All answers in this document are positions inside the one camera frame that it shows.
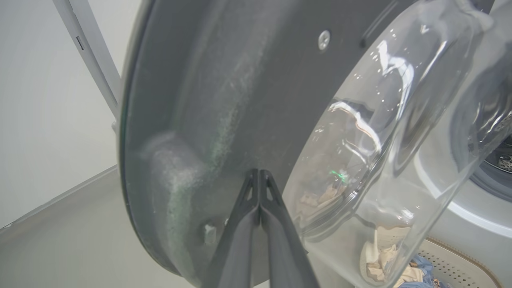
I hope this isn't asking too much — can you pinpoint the cream fabric garment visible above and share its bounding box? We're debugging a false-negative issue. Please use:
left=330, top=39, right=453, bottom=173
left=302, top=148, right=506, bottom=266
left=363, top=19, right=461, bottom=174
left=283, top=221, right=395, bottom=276
left=360, top=226, right=424, bottom=286

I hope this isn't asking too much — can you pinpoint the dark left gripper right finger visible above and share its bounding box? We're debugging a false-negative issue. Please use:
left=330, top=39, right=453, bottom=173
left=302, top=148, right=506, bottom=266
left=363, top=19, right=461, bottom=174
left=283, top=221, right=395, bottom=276
left=260, top=170, right=320, bottom=288

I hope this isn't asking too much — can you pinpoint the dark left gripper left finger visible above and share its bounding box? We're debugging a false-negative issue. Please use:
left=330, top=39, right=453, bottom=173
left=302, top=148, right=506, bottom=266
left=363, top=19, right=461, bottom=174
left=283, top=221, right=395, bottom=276
left=202, top=168, right=260, bottom=288

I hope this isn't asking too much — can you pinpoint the grey washing machine door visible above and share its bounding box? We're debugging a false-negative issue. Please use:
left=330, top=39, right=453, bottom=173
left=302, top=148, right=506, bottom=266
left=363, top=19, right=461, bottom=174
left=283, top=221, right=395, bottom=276
left=118, top=0, right=512, bottom=288

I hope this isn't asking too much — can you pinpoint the blue cartoon print garment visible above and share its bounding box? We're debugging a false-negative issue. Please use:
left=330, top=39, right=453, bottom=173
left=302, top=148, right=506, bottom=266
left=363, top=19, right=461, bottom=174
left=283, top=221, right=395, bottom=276
left=400, top=254, right=452, bottom=288

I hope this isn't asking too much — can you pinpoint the white front-load washing machine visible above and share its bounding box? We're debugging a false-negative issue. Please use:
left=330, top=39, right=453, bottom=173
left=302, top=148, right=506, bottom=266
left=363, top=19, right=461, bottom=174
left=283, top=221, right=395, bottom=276
left=412, top=0, right=512, bottom=280

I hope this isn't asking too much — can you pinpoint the cream perforated laundry basket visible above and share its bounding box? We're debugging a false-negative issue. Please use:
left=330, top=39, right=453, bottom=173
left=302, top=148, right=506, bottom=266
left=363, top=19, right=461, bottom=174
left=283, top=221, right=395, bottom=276
left=416, top=236, right=502, bottom=288

